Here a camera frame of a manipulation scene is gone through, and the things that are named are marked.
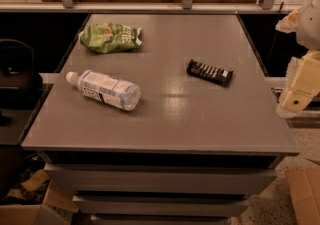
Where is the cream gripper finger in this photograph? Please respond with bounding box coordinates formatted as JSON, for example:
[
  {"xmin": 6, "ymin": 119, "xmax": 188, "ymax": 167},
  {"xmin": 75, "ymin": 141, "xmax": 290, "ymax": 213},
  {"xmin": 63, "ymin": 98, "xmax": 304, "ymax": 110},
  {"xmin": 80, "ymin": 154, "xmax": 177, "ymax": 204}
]
[
  {"xmin": 275, "ymin": 8, "xmax": 300, "ymax": 33},
  {"xmin": 276, "ymin": 50, "xmax": 320, "ymax": 118}
]

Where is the black rxbar chocolate bar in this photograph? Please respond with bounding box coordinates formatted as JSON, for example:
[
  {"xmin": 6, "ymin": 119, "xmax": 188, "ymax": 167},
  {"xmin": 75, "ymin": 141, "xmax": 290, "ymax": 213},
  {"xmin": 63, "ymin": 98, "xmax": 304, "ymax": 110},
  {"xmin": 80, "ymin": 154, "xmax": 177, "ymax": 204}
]
[{"xmin": 187, "ymin": 59, "xmax": 233, "ymax": 87}]

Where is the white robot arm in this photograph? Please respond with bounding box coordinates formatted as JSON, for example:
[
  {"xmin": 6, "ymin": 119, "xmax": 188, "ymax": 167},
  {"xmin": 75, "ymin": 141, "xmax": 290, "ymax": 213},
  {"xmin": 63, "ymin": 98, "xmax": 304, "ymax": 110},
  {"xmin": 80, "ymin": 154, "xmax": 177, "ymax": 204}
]
[{"xmin": 276, "ymin": 0, "xmax": 320, "ymax": 118}]

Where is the green jalapeno chip bag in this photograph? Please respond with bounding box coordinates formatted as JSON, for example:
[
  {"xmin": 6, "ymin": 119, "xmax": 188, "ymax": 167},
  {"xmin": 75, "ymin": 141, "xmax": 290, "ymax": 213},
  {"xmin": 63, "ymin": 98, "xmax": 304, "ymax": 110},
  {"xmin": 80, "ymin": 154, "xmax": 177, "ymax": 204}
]
[{"xmin": 79, "ymin": 23, "xmax": 142, "ymax": 54}]

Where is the cardboard box right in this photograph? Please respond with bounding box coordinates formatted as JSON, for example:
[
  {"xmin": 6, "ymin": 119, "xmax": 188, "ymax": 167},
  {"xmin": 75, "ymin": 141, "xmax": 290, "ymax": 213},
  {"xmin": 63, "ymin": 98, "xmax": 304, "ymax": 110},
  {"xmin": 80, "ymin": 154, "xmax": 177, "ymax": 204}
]
[{"xmin": 286, "ymin": 169, "xmax": 320, "ymax": 225}]

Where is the cardboard box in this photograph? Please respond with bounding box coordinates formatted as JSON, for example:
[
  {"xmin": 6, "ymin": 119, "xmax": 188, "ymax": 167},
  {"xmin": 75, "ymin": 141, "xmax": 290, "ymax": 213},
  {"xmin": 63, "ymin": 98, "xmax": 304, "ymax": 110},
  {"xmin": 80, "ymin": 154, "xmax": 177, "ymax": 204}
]
[
  {"xmin": 0, "ymin": 180, "xmax": 79, "ymax": 225},
  {"xmin": 286, "ymin": 169, "xmax": 320, "ymax": 225}
]

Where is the clear plastic water bottle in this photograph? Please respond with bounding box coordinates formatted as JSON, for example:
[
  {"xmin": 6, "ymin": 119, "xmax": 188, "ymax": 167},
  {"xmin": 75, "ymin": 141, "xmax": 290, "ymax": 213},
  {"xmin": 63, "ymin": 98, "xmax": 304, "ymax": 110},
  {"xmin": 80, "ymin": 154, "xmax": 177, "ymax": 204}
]
[{"xmin": 66, "ymin": 70, "xmax": 141, "ymax": 111}]

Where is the black chair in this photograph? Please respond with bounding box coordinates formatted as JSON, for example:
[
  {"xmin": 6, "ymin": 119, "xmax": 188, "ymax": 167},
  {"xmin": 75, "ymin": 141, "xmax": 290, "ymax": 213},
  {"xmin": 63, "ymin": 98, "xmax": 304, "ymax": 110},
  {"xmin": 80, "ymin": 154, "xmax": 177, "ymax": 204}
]
[{"xmin": 0, "ymin": 38, "xmax": 43, "ymax": 126}]

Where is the cardboard box left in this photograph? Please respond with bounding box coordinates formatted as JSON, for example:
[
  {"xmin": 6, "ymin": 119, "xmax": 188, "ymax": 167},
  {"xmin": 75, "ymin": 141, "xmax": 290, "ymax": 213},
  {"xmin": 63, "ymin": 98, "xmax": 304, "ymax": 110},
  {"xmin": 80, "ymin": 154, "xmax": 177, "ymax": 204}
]
[{"xmin": 0, "ymin": 180, "xmax": 79, "ymax": 225}]

